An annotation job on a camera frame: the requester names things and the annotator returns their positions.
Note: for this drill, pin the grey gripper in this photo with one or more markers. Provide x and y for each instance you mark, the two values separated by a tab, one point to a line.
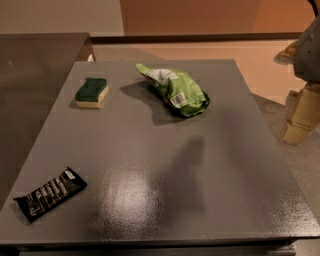
309	55

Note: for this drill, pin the green rice chip bag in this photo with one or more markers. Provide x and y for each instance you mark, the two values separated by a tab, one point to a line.
178	89

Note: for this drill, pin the green and yellow sponge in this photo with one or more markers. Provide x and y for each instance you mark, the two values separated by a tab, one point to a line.
92	93

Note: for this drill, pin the black snack bar wrapper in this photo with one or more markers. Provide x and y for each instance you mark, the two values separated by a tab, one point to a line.
50	195

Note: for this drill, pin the dark brown side table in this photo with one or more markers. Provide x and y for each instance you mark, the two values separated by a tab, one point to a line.
33	69

